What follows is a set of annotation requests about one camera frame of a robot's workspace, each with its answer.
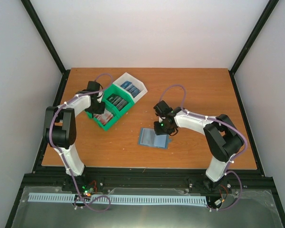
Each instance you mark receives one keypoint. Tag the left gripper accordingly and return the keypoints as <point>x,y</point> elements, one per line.
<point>99,111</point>

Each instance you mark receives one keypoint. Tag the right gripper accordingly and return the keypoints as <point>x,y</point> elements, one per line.
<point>158,132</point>

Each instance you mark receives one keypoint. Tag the teal card holder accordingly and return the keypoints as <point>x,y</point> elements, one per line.
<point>149,138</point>

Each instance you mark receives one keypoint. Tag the green bin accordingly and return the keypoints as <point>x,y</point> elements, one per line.
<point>118,91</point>
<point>108,108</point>

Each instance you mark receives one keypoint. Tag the white bin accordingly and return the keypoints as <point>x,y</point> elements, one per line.
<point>139,84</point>

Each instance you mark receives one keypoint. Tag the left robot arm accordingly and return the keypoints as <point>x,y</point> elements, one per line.
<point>60,127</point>

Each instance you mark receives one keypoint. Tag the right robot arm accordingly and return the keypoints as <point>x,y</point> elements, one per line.
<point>224,140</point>

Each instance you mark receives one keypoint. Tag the red white card stack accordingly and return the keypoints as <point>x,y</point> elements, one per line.
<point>104,119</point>

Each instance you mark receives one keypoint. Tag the black card stack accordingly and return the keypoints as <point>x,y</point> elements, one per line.
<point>117,101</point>

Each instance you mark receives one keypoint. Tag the blue card stack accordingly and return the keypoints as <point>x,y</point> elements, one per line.
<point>130,88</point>

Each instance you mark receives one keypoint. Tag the small electronics board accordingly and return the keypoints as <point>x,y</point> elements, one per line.
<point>89,190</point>

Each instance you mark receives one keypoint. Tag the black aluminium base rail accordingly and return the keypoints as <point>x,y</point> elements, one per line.
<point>109,178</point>

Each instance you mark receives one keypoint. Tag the light blue cable duct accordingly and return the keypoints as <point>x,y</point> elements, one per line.
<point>139,200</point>

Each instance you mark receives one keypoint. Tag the metal base plate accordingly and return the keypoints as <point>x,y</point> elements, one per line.
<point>247,209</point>

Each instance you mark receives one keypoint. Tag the black frame post left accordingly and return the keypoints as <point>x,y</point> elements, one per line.
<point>28,6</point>

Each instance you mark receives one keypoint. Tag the black frame post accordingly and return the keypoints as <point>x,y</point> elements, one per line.
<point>269,8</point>
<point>28,6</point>

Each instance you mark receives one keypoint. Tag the black frame post right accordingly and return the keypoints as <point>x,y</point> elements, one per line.
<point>269,8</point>

